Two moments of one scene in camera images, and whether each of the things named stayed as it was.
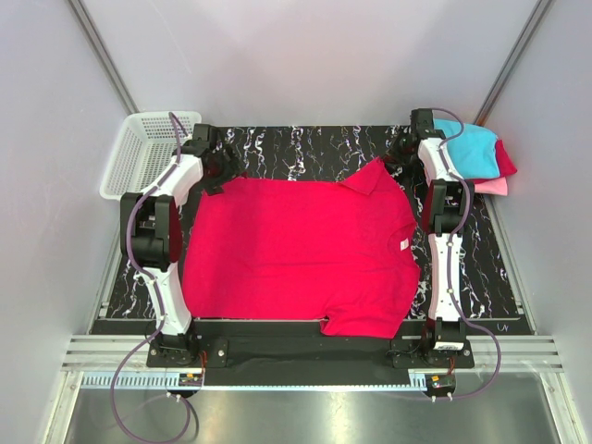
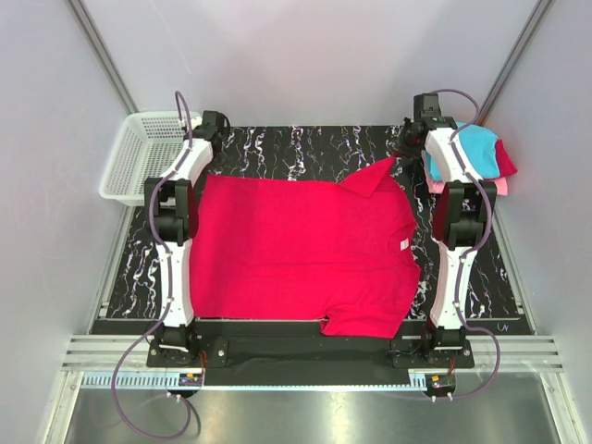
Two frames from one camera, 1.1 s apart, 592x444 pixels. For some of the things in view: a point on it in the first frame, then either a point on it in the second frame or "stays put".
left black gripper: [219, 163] → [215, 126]
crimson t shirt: [343, 252] stays put
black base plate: [309, 345] stays put
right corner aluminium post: [524, 41] stays put
